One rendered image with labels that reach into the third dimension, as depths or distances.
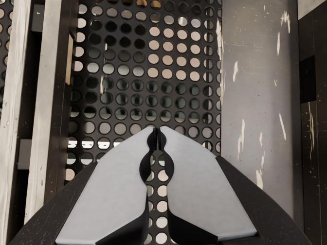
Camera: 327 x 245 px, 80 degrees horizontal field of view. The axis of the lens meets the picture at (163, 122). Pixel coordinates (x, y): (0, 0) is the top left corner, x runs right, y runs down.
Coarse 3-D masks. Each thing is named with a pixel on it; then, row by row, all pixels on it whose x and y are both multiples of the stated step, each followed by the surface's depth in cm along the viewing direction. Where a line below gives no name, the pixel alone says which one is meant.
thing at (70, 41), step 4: (72, 40) 33; (72, 44) 33; (68, 48) 31; (72, 48) 33; (68, 52) 31; (68, 56) 31; (68, 60) 31; (68, 64) 31; (68, 68) 32; (68, 72) 32; (68, 76) 32; (68, 80) 32; (68, 84) 32
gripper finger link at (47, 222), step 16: (80, 176) 9; (64, 192) 8; (80, 192) 8; (48, 208) 7; (64, 208) 7; (32, 224) 7; (48, 224) 7; (16, 240) 6; (32, 240) 6; (48, 240) 6
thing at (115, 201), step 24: (120, 144) 11; (144, 144) 11; (96, 168) 9; (120, 168) 9; (144, 168) 10; (96, 192) 8; (120, 192) 8; (144, 192) 8; (72, 216) 7; (96, 216) 7; (120, 216) 7; (144, 216) 7; (72, 240) 6; (96, 240) 6; (120, 240) 7; (144, 240) 7
